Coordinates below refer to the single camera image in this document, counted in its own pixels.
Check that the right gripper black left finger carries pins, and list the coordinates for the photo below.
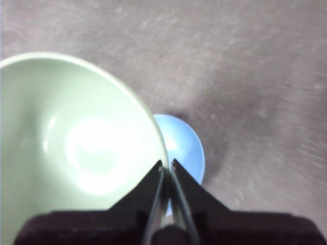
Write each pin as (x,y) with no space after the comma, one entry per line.
(107,227)

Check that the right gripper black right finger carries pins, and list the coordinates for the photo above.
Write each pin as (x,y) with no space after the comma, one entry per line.
(230,227)

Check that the blue ribbed bowl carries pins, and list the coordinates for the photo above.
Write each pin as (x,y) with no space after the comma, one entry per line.
(185,137)

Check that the green ribbed bowl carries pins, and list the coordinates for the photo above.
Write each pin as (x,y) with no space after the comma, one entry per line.
(64,122)

